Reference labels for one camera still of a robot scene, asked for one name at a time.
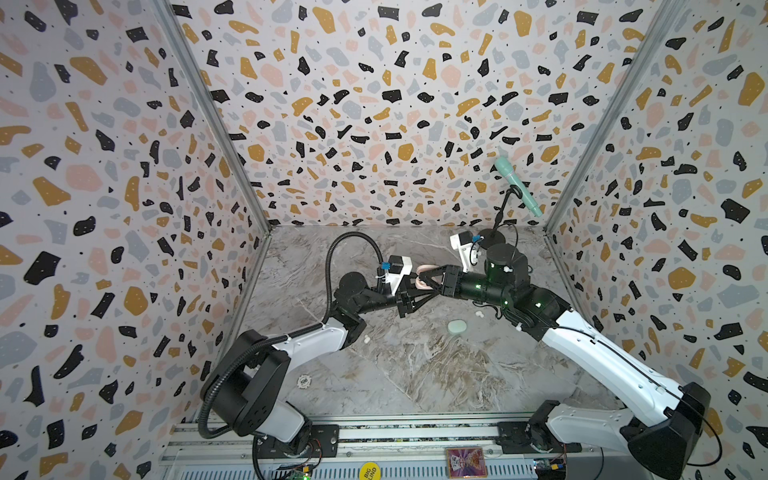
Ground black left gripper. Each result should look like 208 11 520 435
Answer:
356 274 439 322

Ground pink earbud case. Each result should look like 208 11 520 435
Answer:
414 264 439 290

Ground mint green earbud case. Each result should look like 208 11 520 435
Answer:
447 319 468 335

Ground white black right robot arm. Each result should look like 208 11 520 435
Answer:
418 244 711 479

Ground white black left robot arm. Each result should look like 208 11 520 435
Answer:
197 272 438 445

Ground black microphone stand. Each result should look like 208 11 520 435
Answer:
477 186 522 250

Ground mint green toy microphone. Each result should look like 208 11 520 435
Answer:
494 157 543 217

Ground pink square sticker card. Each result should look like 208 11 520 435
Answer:
445 447 488 479

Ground yellow round sticker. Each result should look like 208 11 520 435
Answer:
358 462 382 480

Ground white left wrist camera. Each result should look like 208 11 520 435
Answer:
378 255 413 295

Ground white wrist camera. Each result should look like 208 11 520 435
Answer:
450 231 483 273
378 255 413 295

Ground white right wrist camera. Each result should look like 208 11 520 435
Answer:
450 231 483 273

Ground black corrugated cable conduit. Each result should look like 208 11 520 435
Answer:
321 230 385 325

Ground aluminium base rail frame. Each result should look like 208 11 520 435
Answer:
160 413 653 479

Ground right aluminium corner post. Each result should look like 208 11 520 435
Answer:
544 0 687 239

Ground aluminium corner post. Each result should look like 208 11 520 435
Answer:
544 0 687 239
151 0 270 235

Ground left aluminium corner post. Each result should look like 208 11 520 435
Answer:
151 0 270 235

